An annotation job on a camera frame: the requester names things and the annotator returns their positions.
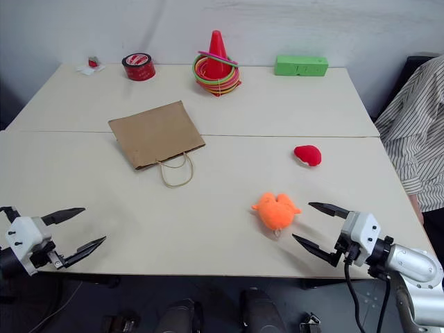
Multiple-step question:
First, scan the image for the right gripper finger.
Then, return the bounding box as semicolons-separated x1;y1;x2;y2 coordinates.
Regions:
291;233;343;268
307;202;352;221

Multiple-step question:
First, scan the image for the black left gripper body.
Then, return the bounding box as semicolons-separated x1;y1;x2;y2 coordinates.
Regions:
29;241;67;271

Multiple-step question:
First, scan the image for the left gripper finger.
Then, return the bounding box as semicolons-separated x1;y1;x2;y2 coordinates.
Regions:
62;236;108;270
40;207;87;227

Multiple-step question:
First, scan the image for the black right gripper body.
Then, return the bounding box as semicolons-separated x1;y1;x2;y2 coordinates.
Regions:
334;235;362;268

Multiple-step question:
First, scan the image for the person's bare hand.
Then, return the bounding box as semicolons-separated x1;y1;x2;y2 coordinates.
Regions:
409;195;425;225

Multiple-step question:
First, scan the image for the orange plush toy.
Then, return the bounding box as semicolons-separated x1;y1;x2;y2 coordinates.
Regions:
251;191;302;241

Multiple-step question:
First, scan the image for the red plush toy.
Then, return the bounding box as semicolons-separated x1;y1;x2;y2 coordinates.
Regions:
293;144;323;168

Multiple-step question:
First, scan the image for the small metallic floor object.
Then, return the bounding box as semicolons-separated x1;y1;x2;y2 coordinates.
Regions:
299;311;323;333

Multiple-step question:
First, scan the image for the dark boxy floor object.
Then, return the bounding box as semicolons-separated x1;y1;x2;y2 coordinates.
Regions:
103;313;140;333

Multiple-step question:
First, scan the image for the dark rounded shape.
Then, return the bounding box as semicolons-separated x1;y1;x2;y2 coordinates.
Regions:
240;287;288;333
155;298;205;333

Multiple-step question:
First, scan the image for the person in striped shirt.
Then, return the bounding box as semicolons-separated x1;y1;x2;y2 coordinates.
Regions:
374;53;444;259

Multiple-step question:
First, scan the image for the green rectangular block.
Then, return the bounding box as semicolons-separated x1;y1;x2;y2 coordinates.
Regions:
274;54;330;78

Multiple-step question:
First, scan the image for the red tape roll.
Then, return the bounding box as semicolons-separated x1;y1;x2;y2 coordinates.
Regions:
121;53;157;82

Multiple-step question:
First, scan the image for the red plastic cone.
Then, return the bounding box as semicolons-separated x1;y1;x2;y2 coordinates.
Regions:
206;30;234;80

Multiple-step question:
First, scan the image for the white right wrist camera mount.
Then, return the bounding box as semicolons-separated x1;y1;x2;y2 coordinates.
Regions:
334;210;382;268

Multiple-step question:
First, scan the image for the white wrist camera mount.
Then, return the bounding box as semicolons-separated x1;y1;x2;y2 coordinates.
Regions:
5;216;53;277
334;210;382;268

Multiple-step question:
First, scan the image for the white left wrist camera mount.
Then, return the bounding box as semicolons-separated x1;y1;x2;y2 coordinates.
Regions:
5;216;53;277

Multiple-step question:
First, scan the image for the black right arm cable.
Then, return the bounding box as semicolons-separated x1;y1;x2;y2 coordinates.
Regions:
343;256;368;333
375;273;392;333

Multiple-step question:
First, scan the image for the thin white floor cable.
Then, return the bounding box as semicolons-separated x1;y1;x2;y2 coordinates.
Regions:
33;280;85;333

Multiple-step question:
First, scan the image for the brown paper bag with handles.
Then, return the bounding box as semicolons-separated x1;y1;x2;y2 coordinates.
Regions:
108;100;206;189

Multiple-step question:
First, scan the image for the red plastic ring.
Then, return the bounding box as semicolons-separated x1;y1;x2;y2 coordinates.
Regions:
196;71;241;99

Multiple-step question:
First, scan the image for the yellow plastic ring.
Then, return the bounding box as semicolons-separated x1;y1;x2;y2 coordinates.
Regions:
194;60;242;87

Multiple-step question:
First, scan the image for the pink plastic ring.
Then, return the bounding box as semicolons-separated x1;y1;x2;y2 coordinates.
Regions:
197;50;239;67

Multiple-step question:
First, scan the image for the green plastic ring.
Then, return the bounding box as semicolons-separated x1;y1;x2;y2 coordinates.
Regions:
192;54;241;83

